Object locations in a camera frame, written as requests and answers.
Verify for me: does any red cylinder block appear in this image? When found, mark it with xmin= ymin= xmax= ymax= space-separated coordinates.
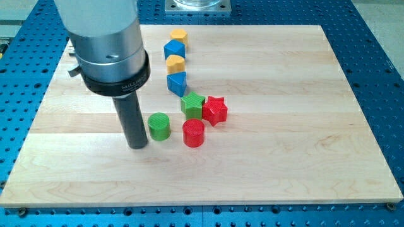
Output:
xmin=182 ymin=119 xmax=205 ymax=148

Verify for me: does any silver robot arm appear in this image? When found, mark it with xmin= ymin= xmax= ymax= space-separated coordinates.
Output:
xmin=54 ymin=0 xmax=150 ymax=96

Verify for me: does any green star block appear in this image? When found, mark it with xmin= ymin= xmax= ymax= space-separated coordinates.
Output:
xmin=181 ymin=91 xmax=205 ymax=120

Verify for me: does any red star block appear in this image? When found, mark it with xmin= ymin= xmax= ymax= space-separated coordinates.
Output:
xmin=202 ymin=96 xmax=228 ymax=127

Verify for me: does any wooden board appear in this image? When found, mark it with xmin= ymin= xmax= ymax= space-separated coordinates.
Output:
xmin=1 ymin=25 xmax=403 ymax=207

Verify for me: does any blue triangle block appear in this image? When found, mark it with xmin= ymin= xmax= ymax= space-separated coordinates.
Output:
xmin=167 ymin=71 xmax=187 ymax=97

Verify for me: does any green cylinder block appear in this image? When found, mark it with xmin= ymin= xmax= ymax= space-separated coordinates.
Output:
xmin=148 ymin=112 xmax=171 ymax=141

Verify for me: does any yellow heart block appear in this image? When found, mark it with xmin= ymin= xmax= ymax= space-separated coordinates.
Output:
xmin=165 ymin=55 xmax=186 ymax=74

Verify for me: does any blue cube block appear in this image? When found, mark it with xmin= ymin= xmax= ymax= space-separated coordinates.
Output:
xmin=163 ymin=40 xmax=186 ymax=59

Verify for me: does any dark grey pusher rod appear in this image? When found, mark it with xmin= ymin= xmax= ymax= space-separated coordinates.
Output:
xmin=113 ymin=91 xmax=148 ymax=149

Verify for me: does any yellow hexagon block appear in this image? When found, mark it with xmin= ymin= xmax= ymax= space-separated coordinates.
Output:
xmin=170 ymin=28 xmax=188 ymax=47

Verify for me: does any left board clamp screw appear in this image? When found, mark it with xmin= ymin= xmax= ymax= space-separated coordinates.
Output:
xmin=16 ymin=207 xmax=28 ymax=217

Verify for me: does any board clamp screw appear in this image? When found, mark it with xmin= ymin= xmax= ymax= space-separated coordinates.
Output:
xmin=16 ymin=207 xmax=28 ymax=217
xmin=386 ymin=202 xmax=396 ymax=212

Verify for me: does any right board clamp screw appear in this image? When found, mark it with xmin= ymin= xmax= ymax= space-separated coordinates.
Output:
xmin=386 ymin=202 xmax=396 ymax=212

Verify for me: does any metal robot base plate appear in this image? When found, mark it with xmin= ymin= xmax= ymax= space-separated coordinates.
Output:
xmin=165 ymin=0 xmax=232 ymax=14

